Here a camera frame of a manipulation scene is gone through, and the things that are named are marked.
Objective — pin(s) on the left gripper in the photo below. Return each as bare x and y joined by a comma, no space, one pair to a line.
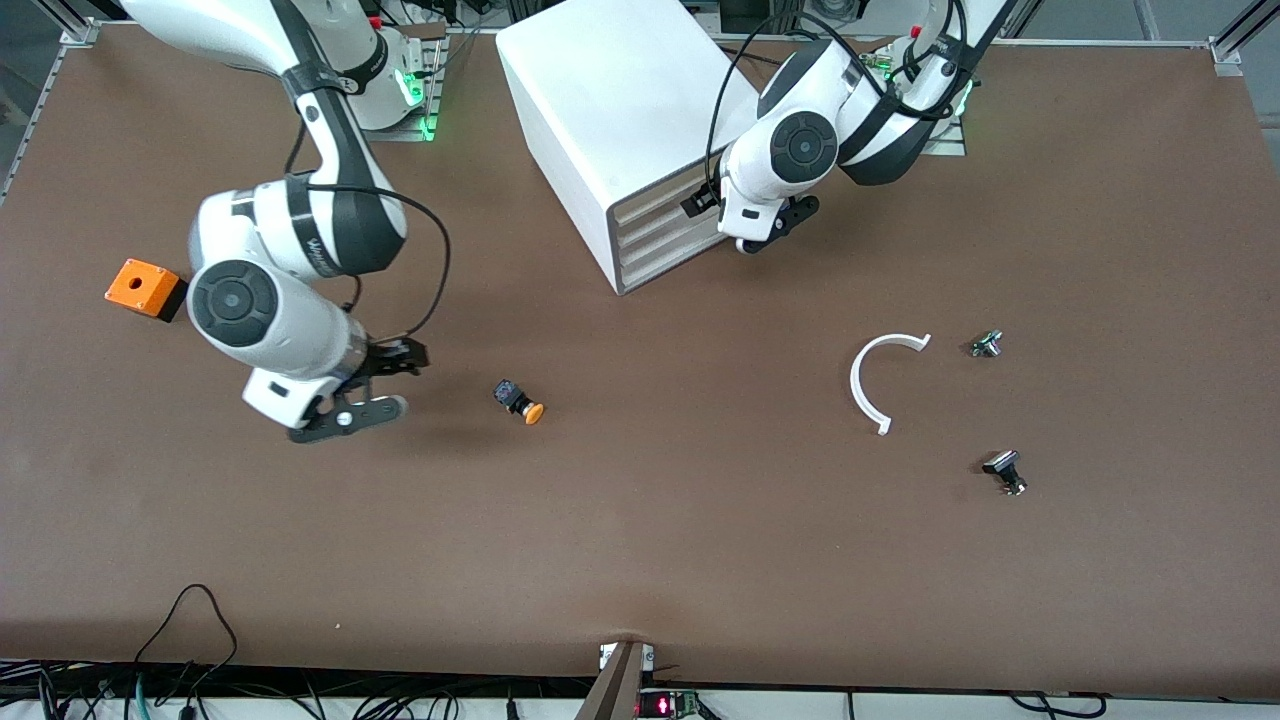
700,200

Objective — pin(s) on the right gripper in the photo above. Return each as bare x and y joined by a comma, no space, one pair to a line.
385,360

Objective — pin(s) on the orange push button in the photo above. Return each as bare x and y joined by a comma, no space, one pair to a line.
520,402

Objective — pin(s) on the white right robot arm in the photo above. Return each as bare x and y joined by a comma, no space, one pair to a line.
250,300

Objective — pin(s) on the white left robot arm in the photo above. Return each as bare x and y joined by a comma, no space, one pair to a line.
800,150

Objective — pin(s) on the orange box with black base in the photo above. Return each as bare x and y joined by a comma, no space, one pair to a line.
140,282

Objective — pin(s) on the circuit board with red display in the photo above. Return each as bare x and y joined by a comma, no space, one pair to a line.
665,705

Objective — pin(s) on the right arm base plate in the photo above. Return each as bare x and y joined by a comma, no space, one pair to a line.
400,133

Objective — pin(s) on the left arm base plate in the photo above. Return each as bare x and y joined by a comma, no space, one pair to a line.
950,146

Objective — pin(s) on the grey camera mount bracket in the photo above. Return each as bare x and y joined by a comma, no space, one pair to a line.
615,690

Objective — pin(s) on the aluminium frame corner profile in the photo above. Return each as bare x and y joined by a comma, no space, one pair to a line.
80,32
1228,50

